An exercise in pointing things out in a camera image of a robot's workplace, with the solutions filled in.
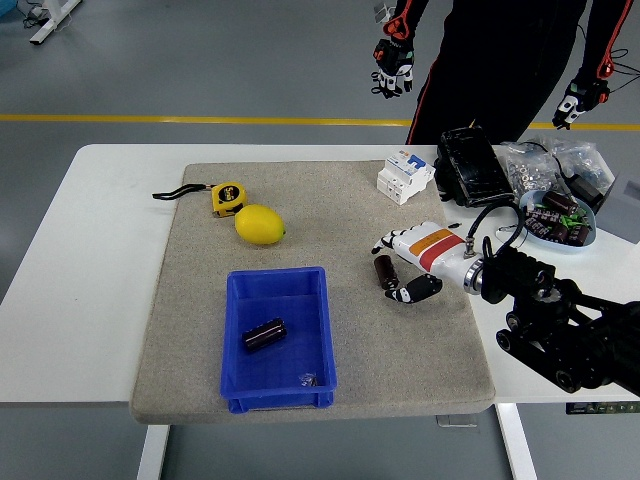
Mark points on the grey-brown mat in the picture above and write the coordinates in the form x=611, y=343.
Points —
x=325, y=235

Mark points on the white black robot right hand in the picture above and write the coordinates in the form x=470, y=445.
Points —
x=440, y=250

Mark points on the white blue circuit breaker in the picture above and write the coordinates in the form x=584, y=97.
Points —
x=402, y=175

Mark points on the clear bag of parts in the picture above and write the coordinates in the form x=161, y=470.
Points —
x=585, y=157

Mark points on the black case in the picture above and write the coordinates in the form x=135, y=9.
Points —
x=475, y=167

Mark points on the light blue bowl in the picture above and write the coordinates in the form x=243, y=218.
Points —
x=531, y=200

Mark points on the clear bag of nuts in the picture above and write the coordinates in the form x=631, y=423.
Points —
x=525, y=170

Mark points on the yellow lemon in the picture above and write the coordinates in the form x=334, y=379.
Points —
x=259, y=225

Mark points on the white desk foot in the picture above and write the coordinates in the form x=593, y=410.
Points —
x=52, y=22

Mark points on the grey box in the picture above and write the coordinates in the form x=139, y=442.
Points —
x=622, y=205

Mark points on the person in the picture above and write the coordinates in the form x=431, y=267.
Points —
x=500, y=60

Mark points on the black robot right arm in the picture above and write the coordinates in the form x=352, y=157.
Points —
x=550, y=310

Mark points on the white table leg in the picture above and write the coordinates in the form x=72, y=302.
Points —
x=517, y=440
x=152, y=450

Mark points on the black power adapter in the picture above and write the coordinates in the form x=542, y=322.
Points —
x=587, y=190

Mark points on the small metal screws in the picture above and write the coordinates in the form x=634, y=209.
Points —
x=309, y=379

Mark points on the table control panel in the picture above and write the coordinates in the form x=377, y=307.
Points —
x=600, y=407

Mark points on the blue plastic box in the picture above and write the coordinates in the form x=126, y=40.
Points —
x=300, y=310

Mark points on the metal table bracket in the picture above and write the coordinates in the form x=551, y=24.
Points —
x=455, y=421

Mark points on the yellow tape measure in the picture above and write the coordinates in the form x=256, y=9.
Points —
x=229, y=197

